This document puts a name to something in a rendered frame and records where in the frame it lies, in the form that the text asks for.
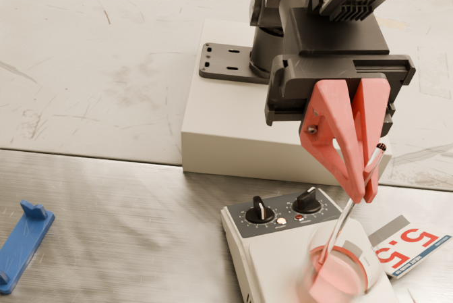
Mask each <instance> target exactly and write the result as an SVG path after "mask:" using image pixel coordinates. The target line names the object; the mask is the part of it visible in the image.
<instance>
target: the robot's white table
mask: <svg viewBox="0 0 453 303"><path fill-rule="evenodd" d="M250 1H251V0H0V149H1V150H15V151H22V152H30V153H44V154H51V155H65V156H73V157H86V158H94V159H108V160H115V161H129V162H136V163H150V164H158V165H172V166H179V167H182V152H181V127H182V123H183V118H184V114H185V108H186V104H187V98H188V94H189V89H190V85H191V79H192V76H193V69H194V65H195V60H196V56H197V52H198V47H199V43H200V37H201V33H202V27H203V23H204V18H208V19H214V20H225V21H232V22H243V23H249V4H250ZM373 13H374V16H375V18H376V20H377V22H378V25H379V27H380V30H381V31H382V34H383V36H384V38H385V41H386V43H387V46H388V48H389V50H390V53H389V55H409V56H410V57H411V59H412V61H413V64H414V66H415V68H416V72H415V75H414V76H413V79H412V80H411V83H410V84H409V85H408V86H402V88H401V89H400V92H399V93H398V96H397V97H396V100H395V101H394V106H395V108H396V111H395V113H394V115H393V117H392V121H393V125H392V127H391V128H390V131H389V132H388V138H389V141H390V146H391V149H392V154H393V155H392V158H391V159H390V162H389V163H388V165H387V167H386V169H385V170H384V172H383V174H382V176H381V178H380V180H379V182H378V185H379V186H392V187H399V188H414V189H421V190H435V191H442V192H453V0H386V1H384V2H383V3H382V4H381V5H380V6H379V7H377V8H376V9H375V10H374V12H373Z"/></svg>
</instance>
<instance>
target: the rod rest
mask: <svg viewBox="0 0 453 303"><path fill-rule="evenodd" d="M20 205H21V207H22V208H23V210H24V214H23V215H22V217H21V218H20V220H19V221H18V223H17V224H16V226H15V227H14V229H13V231H12V232H11V233H10V235H9V237H8V238H7V240H6V241H5V243H4V245H3V246H2V248H1V249H0V292H1V293H4V294H10V293H11V292H12V291H13V289H14V287H15V286H16V283H17V282H18V280H19V279H20V277H21V276H22V273H23V272H24V270H25V268H26V267H27V265H28V263H29V262H30V260H31V258H32V256H33V255H34V253H35V252H36V249H37V248H38V246H39V244H40V243H41V241H42V239H43V238H44V236H45V234H46V232H47V231H48V229H49V227H50V226H51V224H52V222H53V220H54V219H55V216H54V213H53V212H52V211H47V210H45V209H44V207H43V205H42V204H37V205H35V206H34V205H33V204H31V203H29V202H28V201H27V200H21V202H20Z"/></svg>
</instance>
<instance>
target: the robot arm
mask: <svg viewBox="0 0 453 303"><path fill-rule="evenodd" d="M384 1H386V0H251V1H250V4H249V26H255V33H254V38H253V46H252V47H244V46H237V45H226V44H219V43H205V44H204V45H203V48H202V55H201V59H200V66H199V75H200V76H201V77H203V78H209V79H215V80H228V81H234V82H246V83H253V84H265V85H268V92H267V97H266V104H265V108H264V113H265V118H266V124H267V125H268V126H270V127H271V126H272V123H273V121H301V123H300V126H299V131H298V132H299V138H300V142H301V146H302V147H303V148H304V149H305V150H306V151H307V152H308V153H310V154H311V155H312V156H313V157H314V158H315V159H316V160H317V161H319V162H320V163H321V164H322V165H323V166H324V167H325V168H326V169H327V170H328V171H329V172H330V173H331V174H332V175H333V176H334V177H335V178H336V180H337V181H338V183H339V184H340V185H341V186H342V188H343V189H344V191H345V192H346V193H347V194H348V196H349V197H350V198H351V200H352V201H353V202H354V203H355V204H359V203H360V202H361V200H362V199H363V198H364V200H365V202H366V203H367V204H370V203H372V202H373V199H374V198H375V196H376V195H377V193H378V166H377V168H376V169H375V171H374V173H373V175H372V177H371V179H370V181H369V182H368V184H367V186H366V188H365V185H364V180H363V174H362V173H363V170H364V168H365V166H366V164H367V163H368V161H369V159H370V157H371V155H372V153H373V151H374V149H375V147H376V145H377V144H379V142H380V138H383V137H384V136H386V135H387V134H388V132H389V131H390V128H391V127H392V125H393V121H392V117H393V115H394V113H395V111H396V108H395V106H394V101H395V100H396V97H397V96H398V93H399V92H400V89H401V88H402V86H408V85H409V84H410V83H411V80H412V79H413V76H414V75H415V72H416V68H415V66H414V64H413V61H412V59H411V57H410V56H409V55H389V53H390V50H389V48H388V46H387V43H386V41H385V38H384V36H383V34H382V31H381V30H380V27H379V25H378V22H377V20H376V18H375V16H374V13H373V12H374V10H375V9H376V8H377V7H379V6H380V5H381V4H382V3H383V2H384ZM333 139H336V141H337V143H338V145H339V147H340V149H341V152H342V155H343V158H344V162H343V160H342V159H341V157H340V155H339V154H338V152H337V151H336V149H335V148H334V145H333Z"/></svg>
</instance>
